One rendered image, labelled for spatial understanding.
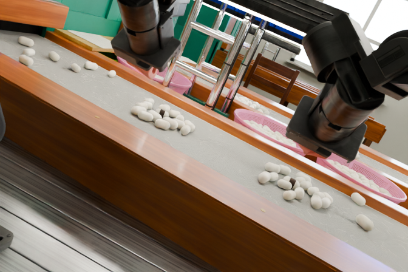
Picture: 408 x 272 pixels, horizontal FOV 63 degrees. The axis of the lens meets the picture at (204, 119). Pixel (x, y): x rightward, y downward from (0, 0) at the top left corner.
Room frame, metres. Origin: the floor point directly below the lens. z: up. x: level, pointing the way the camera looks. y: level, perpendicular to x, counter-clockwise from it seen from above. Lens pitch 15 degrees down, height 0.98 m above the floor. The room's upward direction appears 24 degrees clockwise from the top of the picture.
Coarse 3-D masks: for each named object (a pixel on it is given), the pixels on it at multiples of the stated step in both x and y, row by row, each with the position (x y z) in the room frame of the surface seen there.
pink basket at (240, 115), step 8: (240, 112) 1.09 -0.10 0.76; (248, 112) 1.12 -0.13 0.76; (240, 120) 0.95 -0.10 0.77; (248, 120) 1.12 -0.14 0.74; (264, 120) 1.15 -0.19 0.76; (272, 120) 1.15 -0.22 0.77; (248, 128) 0.93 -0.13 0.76; (272, 128) 1.14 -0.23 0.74; (280, 128) 1.14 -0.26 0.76; (264, 136) 0.90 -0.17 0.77; (280, 144) 0.89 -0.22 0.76; (296, 144) 1.08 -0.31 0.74; (296, 152) 0.92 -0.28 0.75
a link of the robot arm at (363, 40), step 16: (336, 16) 0.46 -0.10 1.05; (320, 32) 0.45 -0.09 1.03; (336, 32) 0.45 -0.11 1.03; (352, 32) 0.43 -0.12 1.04; (304, 48) 0.47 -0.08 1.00; (320, 48) 0.44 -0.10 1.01; (336, 48) 0.43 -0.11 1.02; (352, 48) 0.43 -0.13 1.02; (368, 48) 0.43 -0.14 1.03; (384, 48) 0.37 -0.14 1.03; (400, 48) 0.36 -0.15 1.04; (320, 64) 0.44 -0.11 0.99; (368, 64) 0.38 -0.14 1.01; (384, 64) 0.36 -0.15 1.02; (400, 64) 0.35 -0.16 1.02; (320, 80) 0.45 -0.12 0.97; (368, 80) 0.37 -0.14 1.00; (384, 80) 0.36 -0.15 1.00; (400, 96) 0.41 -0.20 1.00
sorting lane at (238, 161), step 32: (32, 64) 0.72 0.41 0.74; (64, 64) 0.83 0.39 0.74; (96, 96) 0.70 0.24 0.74; (128, 96) 0.80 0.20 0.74; (160, 128) 0.68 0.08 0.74; (224, 160) 0.66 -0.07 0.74; (256, 160) 0.75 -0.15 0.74; (256, 192) 0.57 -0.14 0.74; (320, 224) 0.56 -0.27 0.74; (352, 224) 0.63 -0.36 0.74; (384, 224) 0.70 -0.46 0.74; (384, 256) 0.55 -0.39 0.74
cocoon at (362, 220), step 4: (356, 216) 0.64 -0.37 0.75; (360, 216) 0.64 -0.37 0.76; (364, 216) 0.64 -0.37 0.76; (356, 220) 0.64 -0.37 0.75; (360, 220) 0.63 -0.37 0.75; (364, 220) 0.63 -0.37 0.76; (368, 220) 0.62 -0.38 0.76; (360, 224) 0.63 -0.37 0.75; (364, 224) 0.62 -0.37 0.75; (368, 224) 0.62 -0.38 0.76; (372, 224) 0.62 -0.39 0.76; (364, 228) 0.62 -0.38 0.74; (368, 228) 0.62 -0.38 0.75; (372, 228) 0.62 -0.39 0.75
